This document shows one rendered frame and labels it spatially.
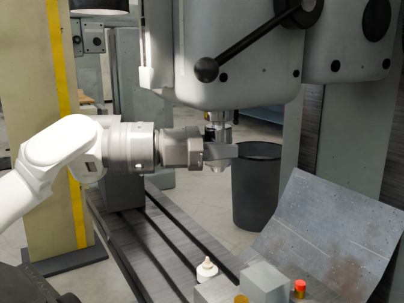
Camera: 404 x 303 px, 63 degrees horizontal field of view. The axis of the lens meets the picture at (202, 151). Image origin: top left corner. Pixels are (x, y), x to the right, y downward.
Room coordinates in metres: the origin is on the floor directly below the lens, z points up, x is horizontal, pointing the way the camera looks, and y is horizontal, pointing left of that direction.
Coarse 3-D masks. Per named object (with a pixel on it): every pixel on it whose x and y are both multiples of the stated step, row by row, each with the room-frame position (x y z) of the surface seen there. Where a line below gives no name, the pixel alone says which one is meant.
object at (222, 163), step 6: (204, 132) 0.55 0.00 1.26; (204, 138) 0.55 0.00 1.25; (210, 138) 0.54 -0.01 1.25; (216, 138) 0.53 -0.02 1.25; (222, 138) 0.53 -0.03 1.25; (228, 138) 0.54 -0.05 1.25; (204, 162) 0.55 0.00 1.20; (210, 162) 0.54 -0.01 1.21; (216, 162) 0.53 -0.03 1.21; (222, 162) 0.53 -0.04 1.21; (228, 162) 0.54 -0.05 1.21
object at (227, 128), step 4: (208, 124) 0.56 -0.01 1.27; (228, 124) 0.56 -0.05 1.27; (204, 128) 0.55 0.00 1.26; (208, 128) 0.54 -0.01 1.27; (212, 128) 0.54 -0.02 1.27; (216, 128) 0.54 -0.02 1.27; (220, 128) 0.54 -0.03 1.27; (224, 128) 0.54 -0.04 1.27; (228, 128) 0.54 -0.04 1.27; (208, 132) 0.54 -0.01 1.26; (212, 132) 0.53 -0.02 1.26; (216, 132) 0.53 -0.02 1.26; (220, 132) 0.53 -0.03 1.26; (224, 132) 0.53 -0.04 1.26; (228, 132) 0.54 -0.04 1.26
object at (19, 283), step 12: (0, 264) 1.13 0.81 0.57; (0, 276) 1.05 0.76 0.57; (12, 276) 1.05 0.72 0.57; (24, 276) 1.05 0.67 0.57; (0, 288) 0.99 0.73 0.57; (12, 288) 0.99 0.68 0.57; (24, 288) 0.99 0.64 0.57; (36, 288) 0.99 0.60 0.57; (0, 300) 0.93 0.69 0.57; (12, 300) 0.93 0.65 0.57; (24, 300) 0.93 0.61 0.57; (36, 300) 0.84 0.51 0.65; (48, 300) 0.88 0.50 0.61
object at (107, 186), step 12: (108, 168) 0.91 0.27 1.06; (108, 180) 0.91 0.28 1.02; (120, 180) 0.92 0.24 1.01; (132, 180) 0.94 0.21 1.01; (108, 192) 0.91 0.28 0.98; (120, 192) 0.92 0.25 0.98; (132, 192) 0.94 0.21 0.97; (144, 192) 0.95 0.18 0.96; (108, 204) 0.91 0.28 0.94; (120, 204) 0.92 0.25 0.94; (132, 204) 0.93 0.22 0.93; (144, 204) 0.95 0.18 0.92
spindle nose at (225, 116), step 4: (204, 112) 0.55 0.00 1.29; (208, 112) 0.54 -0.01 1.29; (212, 112) 0.53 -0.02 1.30; (216, 112) 0.53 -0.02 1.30; (220, 112) 0.53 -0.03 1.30; (224, 112) 0.53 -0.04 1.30; (228, 112) 0.54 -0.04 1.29; (232, 112) 0.55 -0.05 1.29; (204, 116) 0.55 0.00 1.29; (208, 116) 0.54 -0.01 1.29; (212, 116) 0.53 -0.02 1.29; (216, 116) 0.53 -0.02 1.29; (220, 116) 0.53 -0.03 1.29; (224, 116) 0.53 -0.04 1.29; (228, 116) 0.54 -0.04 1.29; (232, 116) 0.55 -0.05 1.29; (208, 120) 0.54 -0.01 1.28; (212, 120) 0.53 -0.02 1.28; (216, 120) 0.53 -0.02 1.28; (220, 120) 0.53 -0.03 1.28; (224, 120) 0.53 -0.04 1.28; (228, 120) 0.54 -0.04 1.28
